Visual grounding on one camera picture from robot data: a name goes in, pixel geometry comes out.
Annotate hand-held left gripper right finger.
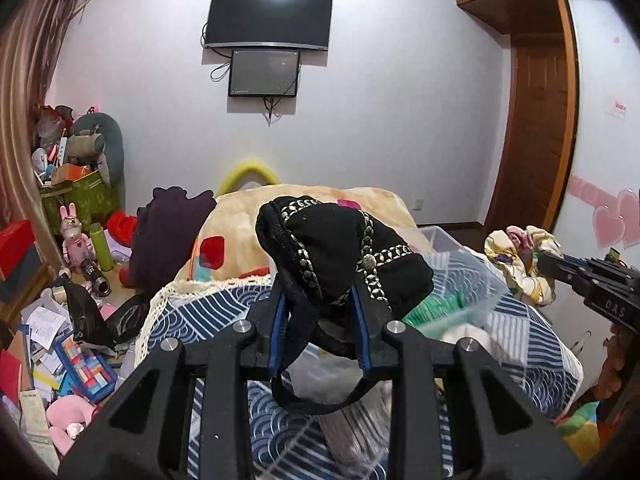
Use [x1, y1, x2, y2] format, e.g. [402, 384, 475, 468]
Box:
[349, 280, 587, 480]

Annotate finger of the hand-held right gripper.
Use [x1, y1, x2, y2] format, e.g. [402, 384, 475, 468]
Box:
[520, 251, 598, 287]

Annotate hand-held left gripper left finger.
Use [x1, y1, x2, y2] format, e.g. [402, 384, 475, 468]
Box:
[57, 280, 290, 480]

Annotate floral yellow white cloth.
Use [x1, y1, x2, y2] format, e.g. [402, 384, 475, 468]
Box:
[483, 225, 564, 307]

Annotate black studded bag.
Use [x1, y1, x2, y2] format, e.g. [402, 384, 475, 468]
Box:
[255, 195, 435, 416]

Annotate person's right hand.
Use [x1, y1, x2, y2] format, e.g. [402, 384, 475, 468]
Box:
[599, 321, 632, 402]

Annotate pink heart stickers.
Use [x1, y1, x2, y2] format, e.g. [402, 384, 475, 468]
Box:
[592, 187, 640, 251]

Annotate green knitted cloth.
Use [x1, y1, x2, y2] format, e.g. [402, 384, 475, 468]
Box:
[402, 292, 468, 333]

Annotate blue wave pattern quilt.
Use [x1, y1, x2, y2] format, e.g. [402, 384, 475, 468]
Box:
[135, 272, 585, 480]

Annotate grey cloth in plastic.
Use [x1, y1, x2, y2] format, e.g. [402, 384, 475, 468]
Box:
[317, 395, 392, 473]

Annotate clear plastic storage bin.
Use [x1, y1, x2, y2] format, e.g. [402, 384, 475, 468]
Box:
[400, 225, 511, 341]

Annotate beige fleece blanket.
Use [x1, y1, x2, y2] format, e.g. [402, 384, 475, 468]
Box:
[172, 185, 426, 286]

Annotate wooden door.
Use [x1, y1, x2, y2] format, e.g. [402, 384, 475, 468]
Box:
[485, 32, 576, 233]

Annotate green yellow plush toy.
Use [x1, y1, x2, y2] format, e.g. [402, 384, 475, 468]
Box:
[556, 400, 602, 467]

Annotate dark purple garment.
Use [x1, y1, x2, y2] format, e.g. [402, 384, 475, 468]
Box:
[127, 186, 217, 295]

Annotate white wardrobe sliding door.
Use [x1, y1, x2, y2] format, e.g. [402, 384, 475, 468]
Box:
[542, 0, 640, 396]

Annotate black plastic bag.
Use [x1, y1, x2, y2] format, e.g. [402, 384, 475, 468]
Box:
[62, 277, 151, 353]

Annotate red plush toy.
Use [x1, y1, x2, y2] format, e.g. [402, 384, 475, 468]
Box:
[106, 210, 141, 288]

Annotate black flashlight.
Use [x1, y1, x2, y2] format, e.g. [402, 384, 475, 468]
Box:
[81, 258, 112, 297]

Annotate green cylindrical bottle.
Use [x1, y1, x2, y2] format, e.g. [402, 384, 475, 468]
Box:
[89, 222, 116, 272]

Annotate blue framed colourful box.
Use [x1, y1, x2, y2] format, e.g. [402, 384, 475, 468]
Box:
[54, 332, 120, 403]

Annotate pink bunny figure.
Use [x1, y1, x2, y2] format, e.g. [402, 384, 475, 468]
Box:
[59, 202, 96, 276]

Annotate pink plush toy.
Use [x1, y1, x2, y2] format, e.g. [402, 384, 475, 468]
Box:
[46, 395, 101, 458]

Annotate green fabric storage box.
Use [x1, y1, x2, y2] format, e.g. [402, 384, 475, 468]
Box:
[40, 169, 121, 236]

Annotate pile of scattered papers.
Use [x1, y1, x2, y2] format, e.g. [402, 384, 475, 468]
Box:
[0, 285, 76, 461]

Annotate grey neck pillow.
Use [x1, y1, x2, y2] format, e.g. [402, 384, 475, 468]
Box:
[67, 112, 126, 187]

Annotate red box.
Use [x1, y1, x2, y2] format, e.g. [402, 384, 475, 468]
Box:
[0, 219, 37, 281]

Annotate striped brown curtain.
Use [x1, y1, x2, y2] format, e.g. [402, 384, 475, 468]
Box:
[0, 0, 98, 271]

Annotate yellow foam ring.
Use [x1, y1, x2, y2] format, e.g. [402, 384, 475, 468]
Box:
[216, 158, 284, 197]

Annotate black television cable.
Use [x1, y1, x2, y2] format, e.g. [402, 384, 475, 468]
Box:
[263, 95, 288, 126]

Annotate small black wall monitor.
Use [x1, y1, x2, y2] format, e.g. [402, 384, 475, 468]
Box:
[228, 48, 302, 98]

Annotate large black wall television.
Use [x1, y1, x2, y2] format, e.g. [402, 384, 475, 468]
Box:
[203, 0, 334, 52]

